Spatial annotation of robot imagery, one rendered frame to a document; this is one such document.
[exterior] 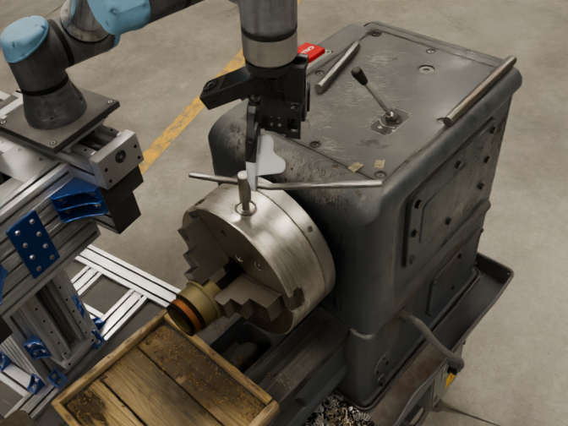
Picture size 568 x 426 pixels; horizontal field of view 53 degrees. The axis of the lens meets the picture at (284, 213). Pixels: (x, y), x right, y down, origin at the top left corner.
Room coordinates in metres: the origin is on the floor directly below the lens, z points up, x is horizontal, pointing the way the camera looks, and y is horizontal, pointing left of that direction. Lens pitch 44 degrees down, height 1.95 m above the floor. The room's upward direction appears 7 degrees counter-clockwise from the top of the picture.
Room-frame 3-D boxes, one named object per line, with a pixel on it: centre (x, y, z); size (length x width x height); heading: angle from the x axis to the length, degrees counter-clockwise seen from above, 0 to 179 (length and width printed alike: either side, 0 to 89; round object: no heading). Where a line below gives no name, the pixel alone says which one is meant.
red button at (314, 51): (1.24, -0.10, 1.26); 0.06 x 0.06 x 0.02; 43
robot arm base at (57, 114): (1.28, 0.54, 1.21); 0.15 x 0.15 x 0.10
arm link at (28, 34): (1.28, 0.54, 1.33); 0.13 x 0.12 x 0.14; 125
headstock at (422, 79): (1.06, -0.21, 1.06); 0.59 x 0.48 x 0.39; 133
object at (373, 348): (1.06, -0.21, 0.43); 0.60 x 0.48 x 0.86; 133
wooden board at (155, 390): (0.58, 0.29, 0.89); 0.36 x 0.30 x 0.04; 43
